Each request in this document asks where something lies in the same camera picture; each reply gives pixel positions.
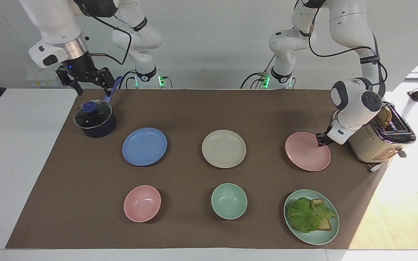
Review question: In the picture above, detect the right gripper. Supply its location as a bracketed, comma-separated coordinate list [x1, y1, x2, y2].
[56, 53, 116, 97]

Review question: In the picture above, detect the glass lid with blue knob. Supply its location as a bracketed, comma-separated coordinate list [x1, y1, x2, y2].
[73, 100, 112, 129]

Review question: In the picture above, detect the dark blue pot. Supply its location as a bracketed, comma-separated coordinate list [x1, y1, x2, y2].
[73, 75, 124, 138]

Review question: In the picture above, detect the blue plate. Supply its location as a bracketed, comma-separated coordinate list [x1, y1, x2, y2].
[122, 128, 168, 166]

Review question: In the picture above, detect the pink bowl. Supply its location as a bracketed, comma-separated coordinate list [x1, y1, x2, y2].
[123, 185, 161, 223]

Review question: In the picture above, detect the beige plate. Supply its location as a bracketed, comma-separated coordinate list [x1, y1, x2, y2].
[202, 130, 247, 169]

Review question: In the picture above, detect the green bowl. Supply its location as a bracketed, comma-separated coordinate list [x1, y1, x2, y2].
[211, 183, 248, 220]

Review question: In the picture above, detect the pink plate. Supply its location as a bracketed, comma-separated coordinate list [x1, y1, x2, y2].
[285, 132, 331, 171]

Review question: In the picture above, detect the green lettuce leaf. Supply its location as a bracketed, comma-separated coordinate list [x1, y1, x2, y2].
[287, 197, 337, 233]

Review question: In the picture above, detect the green plate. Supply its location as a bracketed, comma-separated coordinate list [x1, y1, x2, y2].
[284, 189, 340, 245]

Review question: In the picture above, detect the toast slice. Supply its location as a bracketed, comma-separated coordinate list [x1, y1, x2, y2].
[296, 198, 333, 231]

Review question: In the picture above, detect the beige toaster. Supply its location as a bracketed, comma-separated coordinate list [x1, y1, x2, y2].
[347, 103, 417, 164]

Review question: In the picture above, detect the bread slice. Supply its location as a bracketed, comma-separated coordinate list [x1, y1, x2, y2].
[376, 107, 393, 128]

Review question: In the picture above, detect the black cable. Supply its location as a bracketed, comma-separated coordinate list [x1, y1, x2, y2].
[308, 7, 388, 87]
[240, 54, 277, 90]
[87, 14, 132, 66]
[119, 71, 137, 90]

